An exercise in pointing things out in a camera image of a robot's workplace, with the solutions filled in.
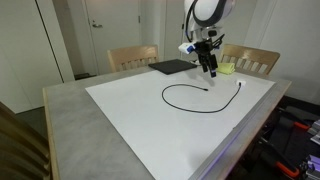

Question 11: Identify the silver aluminium extrusion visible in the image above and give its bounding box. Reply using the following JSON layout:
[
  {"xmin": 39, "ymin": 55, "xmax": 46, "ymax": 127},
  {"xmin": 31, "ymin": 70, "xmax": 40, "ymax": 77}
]
[
  {"xmin": 300, "ymin": 154, "xmax": 320, "ymax": 180},
  {"xmin": 309, "ymin": 119, "xmax": 320, "ymax": 146}
]

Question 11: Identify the large white paper sheet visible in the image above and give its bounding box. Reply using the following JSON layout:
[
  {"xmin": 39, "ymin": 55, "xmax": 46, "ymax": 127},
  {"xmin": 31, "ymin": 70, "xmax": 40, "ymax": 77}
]
[{"xmin": 84, "ymin": 65, "xmax": 278, "ymax": 180}]

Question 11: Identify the light wooden slat-back chair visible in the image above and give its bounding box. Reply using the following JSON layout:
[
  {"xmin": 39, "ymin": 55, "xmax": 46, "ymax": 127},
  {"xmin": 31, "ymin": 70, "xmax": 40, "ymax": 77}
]
[
  {"xmin": 107, "ymin": 44, "xmax": 160, "ymax": 74},
  {"xmin": 0, "ymin": 101, "xmax": 53, "ymax": 180},
  {"xmin": 219, "ymin": 43, "xmax": 281, "ymax": 76}
]

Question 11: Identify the black flat pad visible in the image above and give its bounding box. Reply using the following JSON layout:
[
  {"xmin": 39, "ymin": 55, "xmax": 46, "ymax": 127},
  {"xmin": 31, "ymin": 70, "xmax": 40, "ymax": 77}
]
[{"xmin": 148, "ymin": 58, "xmax": 198, "ymax": 76}]

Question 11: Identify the grey door with lever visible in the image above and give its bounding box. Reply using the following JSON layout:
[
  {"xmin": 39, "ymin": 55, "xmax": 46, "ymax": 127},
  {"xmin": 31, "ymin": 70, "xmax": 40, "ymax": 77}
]
[{"xmin": 83, "ymin": 0, "xmax": 142, "ymax": 76}]

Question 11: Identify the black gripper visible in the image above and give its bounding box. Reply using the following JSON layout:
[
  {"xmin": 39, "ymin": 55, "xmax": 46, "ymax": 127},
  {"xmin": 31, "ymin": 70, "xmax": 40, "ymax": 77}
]
[{"xmin": 195, "ymin": 39, "xmax": 219, "ymax": 78}]

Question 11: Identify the black clamp with orange handle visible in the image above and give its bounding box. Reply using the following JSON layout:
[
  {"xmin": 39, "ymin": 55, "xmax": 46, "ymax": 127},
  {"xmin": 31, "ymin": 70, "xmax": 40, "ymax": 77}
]
[
  {"xmin": 258, "ymin": 136, "xmax": 301, "ymax": 179},
  {"xmin": 281, "ymin": 114, "xmax": 313, "ymax": 132}
]

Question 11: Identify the white closet door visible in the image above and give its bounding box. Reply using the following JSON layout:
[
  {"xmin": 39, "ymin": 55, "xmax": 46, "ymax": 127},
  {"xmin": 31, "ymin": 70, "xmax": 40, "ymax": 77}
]
[{"xmin": 163, "ymin": 0, "xmax": 186, "ymax": 62}]

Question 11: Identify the yellow-green folded cloth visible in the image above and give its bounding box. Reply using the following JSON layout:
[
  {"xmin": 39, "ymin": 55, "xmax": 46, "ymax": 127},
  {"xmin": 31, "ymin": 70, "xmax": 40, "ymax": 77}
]
[{"xmin": 214, "ymin": 61, "xmax": 236, "ymax": 76}]

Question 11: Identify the black charger cable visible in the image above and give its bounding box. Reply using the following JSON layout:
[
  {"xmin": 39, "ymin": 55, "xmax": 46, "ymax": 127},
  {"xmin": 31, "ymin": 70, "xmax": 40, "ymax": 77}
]
[{"xmin": 161, "ymin": 82, "xmax": 242, "ymax": 114}]

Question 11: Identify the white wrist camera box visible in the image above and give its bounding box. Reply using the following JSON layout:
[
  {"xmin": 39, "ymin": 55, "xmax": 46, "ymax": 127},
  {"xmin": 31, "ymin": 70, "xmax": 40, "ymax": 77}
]
[{"xmin": 178, "ymin": 41, "xmax": 197, "ymax": 55}]

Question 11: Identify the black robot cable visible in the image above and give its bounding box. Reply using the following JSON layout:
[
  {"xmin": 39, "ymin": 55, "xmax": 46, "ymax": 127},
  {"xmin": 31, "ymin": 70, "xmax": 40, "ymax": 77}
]
[{"xmin": 184, "ymin": 0, "xmax": 226, "ymax": 51}]

